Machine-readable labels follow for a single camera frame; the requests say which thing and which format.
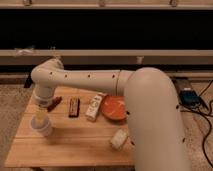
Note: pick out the brown chocolate bar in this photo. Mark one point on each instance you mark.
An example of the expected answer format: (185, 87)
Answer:
(74, 107)

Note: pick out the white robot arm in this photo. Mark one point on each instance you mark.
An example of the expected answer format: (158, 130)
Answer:
(151, 104)

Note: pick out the white bottle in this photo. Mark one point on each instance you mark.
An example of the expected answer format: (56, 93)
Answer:
(93, 108)

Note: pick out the long grey rail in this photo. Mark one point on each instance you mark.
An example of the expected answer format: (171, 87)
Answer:
(111, 57)

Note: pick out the orange bowl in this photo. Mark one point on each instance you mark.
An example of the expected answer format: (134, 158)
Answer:
(113, 108)

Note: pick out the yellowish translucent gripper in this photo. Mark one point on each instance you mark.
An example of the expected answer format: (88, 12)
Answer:
(40, 115)

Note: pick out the blue power box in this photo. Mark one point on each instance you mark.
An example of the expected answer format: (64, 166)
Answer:
(189, 97)

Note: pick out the wooden table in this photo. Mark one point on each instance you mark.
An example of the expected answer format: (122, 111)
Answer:
(73, 142)

